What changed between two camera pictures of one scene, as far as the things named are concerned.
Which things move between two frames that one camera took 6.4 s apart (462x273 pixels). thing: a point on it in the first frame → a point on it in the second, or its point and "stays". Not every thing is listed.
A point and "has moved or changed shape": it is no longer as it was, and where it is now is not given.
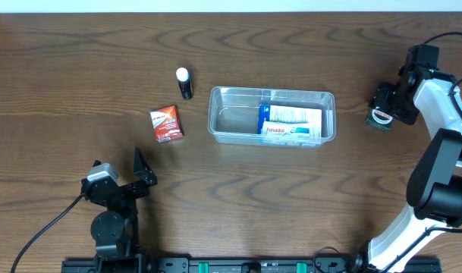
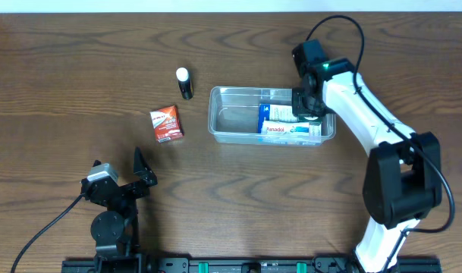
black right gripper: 385,101 → 300,105
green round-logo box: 379,118 has moved or changed shape
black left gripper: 124,188 stays
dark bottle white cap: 185,83 stays
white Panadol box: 286,129 stays
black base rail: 256,265 stays
